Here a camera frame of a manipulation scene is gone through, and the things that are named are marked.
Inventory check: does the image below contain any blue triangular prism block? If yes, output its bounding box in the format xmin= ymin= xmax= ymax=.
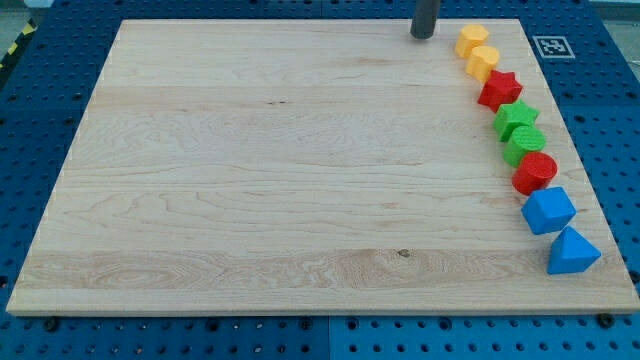
xmin=547 ymin=226 xmax=602 ymax=275

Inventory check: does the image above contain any red star block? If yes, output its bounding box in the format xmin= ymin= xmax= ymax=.
xmin=477 ymin=70 xmax=523 ymax=113

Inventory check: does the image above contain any blue cube block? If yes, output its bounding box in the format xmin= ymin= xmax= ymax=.
xmin=521 ymin=187 xmax=577 ymax=235

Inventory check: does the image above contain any black bolt right front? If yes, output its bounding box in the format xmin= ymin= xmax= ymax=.
xmin=597 ymin=313 xmax=616 ymax=329

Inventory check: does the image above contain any black bolt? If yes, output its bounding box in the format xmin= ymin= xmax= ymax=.
xmin=597 ymin=313 xmax=616 ymax=329
xmin=43 ymin=317 xmax=59 ymax=333

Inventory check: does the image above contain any green star block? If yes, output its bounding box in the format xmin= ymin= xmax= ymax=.
xmin=493 ymin=99 xmax=540 ymax=142

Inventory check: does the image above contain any light wooden board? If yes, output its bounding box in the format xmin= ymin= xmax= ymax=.
xmin=7 ymin=19 xmax=639 ymax=317

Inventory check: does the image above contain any red cylinder block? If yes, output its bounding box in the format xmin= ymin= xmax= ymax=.
xmin=511 ymin=152 xmax=558 ymax=195

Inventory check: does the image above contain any yellow heart block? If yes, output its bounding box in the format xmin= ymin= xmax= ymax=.
xmin=465 ymin=45 xmax=500 ymax=83

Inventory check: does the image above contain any green cylinder block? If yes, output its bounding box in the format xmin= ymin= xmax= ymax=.
xmin=503 ymin=126 xmax=546 ymax=167

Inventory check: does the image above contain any yellow hexagon block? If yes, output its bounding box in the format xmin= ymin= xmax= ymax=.
xmin=454 ymin=24 xmax=489 ymax=59

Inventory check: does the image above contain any black bolt left front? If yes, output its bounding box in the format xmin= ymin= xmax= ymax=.
xmin=43 ymin=317 xmax=59 ymax=333

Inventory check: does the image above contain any white fiducial marker tag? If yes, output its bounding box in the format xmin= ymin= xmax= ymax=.
xmin=533 ymin=35 xmax=575 ymax=59

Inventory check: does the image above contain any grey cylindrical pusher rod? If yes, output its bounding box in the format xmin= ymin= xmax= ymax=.
xmin=410 ymin=0 xmax=441 ymax=40

